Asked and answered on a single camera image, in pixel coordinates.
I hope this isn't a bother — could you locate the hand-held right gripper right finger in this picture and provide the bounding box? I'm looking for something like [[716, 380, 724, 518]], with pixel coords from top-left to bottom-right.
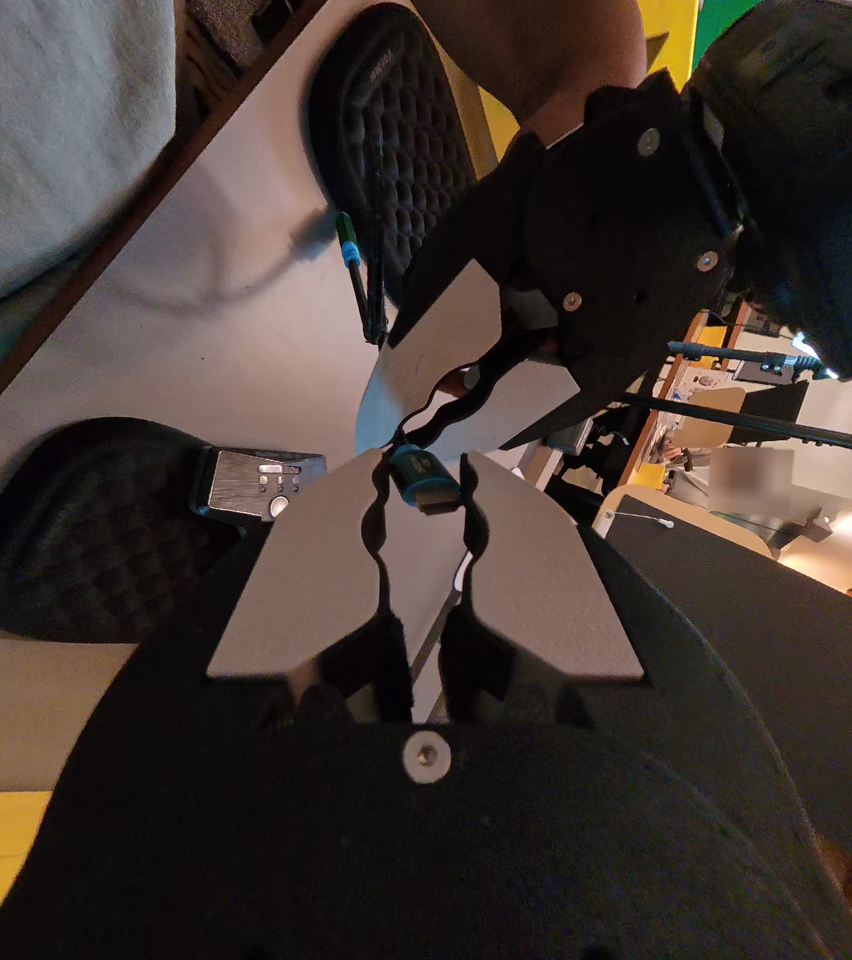
[[439, 450, 647, 723]]

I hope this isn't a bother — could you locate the grey HDMI switch box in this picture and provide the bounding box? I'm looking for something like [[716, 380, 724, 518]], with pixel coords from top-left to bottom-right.
[[192, 446, 329, 524]]

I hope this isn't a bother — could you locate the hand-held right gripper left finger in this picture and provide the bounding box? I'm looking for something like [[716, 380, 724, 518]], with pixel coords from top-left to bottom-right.
[[204, 447, 413, 723]]

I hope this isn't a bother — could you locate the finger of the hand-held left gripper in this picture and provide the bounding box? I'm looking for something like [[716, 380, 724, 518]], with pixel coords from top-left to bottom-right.
[[403, 358, 584, 455], [355, 257, 507, 456]]

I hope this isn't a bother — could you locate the person's left forearm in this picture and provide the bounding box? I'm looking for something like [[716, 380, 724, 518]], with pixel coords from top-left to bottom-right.
[[411, 0, 649, 144]]

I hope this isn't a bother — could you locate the black mesh wrist rest pad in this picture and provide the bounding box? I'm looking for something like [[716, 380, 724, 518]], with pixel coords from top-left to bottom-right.
[[0, 416, 265, 646], [308, 2, 481, 305]]

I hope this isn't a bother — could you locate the black stand pole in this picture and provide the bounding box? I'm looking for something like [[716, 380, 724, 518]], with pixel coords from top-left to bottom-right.
[[619, 392, 852, 462]]

